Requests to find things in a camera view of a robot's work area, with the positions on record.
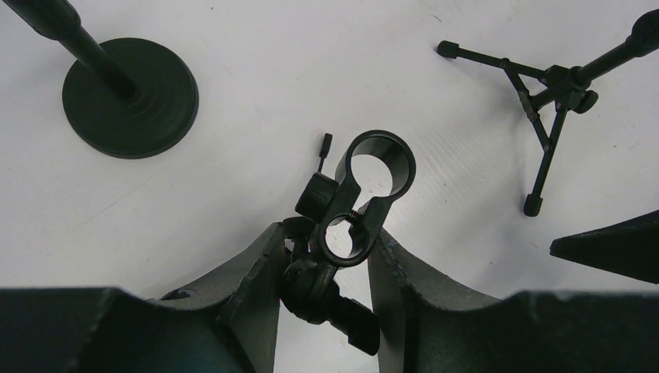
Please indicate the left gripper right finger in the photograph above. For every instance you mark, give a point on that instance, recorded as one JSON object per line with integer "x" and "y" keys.
{"x": 432, "y": 323}

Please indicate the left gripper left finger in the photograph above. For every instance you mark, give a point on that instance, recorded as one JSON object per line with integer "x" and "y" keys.
{"x": 225, "y": 321}

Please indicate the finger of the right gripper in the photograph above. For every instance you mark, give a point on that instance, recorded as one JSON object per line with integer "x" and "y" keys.
{"x": 629, "y": 248}

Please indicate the black tripod clip stand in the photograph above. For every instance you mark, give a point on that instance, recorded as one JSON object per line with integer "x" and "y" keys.
{"x": 329, "y": 233}

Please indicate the tripod shock mount stand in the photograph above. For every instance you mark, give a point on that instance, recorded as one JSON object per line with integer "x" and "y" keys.
{"x": 547, "y": 96}

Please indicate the round base mic stand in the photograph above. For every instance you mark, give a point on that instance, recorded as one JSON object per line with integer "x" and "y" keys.
{"x": 129, "y": 98}

